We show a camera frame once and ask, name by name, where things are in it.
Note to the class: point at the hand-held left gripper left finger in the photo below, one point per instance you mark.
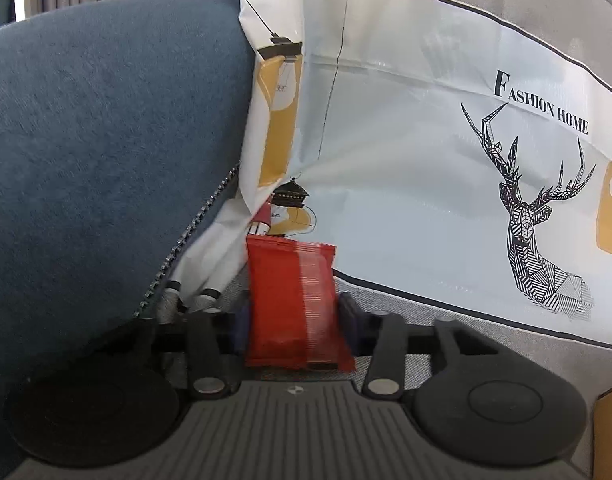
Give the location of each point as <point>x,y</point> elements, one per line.
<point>240,325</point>

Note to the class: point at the deer print grey white cloth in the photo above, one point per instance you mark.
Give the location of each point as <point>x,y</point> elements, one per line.
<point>411,160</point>

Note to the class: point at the red snack packet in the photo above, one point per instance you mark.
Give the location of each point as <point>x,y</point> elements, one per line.
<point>286,300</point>

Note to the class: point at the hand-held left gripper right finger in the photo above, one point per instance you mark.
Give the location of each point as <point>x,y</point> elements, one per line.
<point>351,320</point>

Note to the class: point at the brown cardboard box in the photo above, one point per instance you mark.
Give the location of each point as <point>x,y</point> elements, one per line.
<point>610,430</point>

